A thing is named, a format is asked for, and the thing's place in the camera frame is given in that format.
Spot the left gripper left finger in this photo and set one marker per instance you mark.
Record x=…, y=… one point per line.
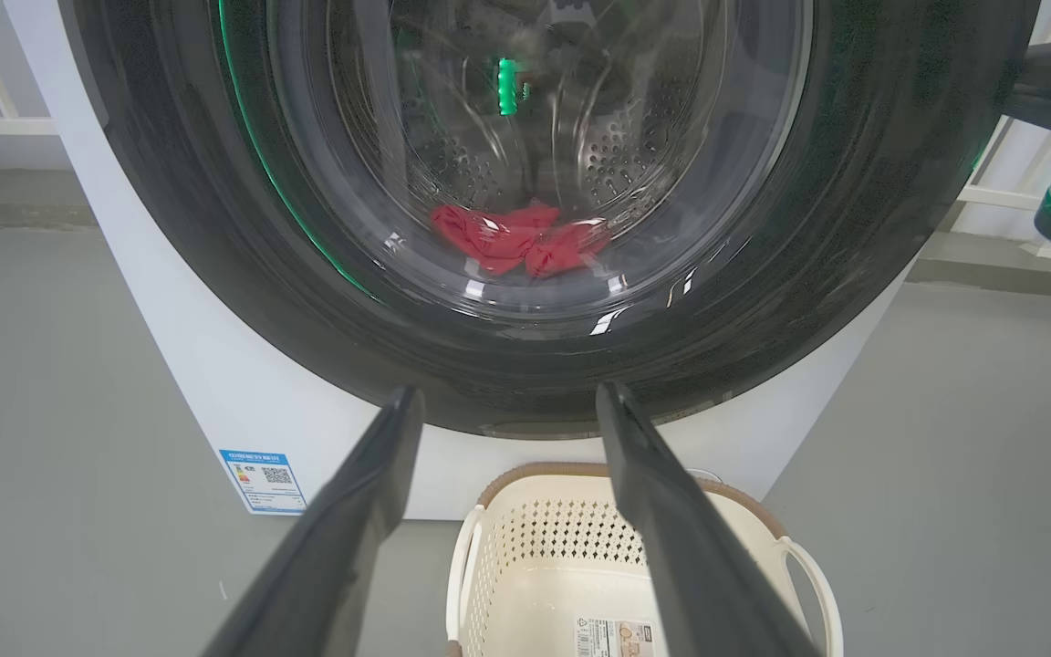
x=325, y=566

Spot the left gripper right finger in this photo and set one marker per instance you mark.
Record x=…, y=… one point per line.
x=690, y=566

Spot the black round washing machine door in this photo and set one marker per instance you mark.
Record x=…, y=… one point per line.
x=215, y=228

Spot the red and white garment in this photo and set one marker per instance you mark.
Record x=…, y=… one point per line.
x=498, y=237

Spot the paper basket label sticker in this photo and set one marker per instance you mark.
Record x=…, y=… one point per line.
x=608, y=639

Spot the cream perforated laundry basket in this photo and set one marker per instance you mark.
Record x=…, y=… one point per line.
x=562, y=584

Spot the white washing machine body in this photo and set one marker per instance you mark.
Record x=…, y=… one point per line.
x=215, y=392

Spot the blue energy label sticker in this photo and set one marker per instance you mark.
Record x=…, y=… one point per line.
x=265, y=484

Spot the perforated steel washer drum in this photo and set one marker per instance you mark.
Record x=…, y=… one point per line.
x=617, y=155

